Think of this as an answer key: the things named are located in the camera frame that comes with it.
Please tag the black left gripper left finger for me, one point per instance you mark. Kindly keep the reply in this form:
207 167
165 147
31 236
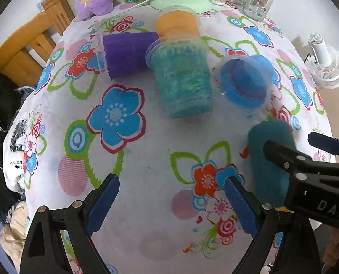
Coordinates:
44 250

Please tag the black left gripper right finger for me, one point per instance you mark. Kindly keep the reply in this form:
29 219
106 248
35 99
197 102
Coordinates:
298 252

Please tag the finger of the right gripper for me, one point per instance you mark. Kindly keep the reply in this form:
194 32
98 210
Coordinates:
289 160
323 142

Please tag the blue plastic cup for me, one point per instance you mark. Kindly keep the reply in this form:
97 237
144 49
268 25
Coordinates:
244 82

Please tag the turquoise speckled plastic cup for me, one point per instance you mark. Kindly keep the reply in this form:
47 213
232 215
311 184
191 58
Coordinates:
182 75

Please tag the orange plastic cup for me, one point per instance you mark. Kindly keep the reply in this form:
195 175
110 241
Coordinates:
177 20

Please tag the purple plastic cup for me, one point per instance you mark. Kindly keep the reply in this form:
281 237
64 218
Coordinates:
124 54

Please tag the person's hand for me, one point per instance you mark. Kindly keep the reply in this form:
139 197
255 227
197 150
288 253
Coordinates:
331 255

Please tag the white floor fan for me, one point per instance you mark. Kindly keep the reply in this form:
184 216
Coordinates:
325 68

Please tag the white printed t-shirt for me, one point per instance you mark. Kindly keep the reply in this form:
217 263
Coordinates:
14 145

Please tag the floral tablecloth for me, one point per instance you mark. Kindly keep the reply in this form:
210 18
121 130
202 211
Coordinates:
171 214

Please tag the wooden chair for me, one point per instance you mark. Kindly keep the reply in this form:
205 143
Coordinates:
15 61

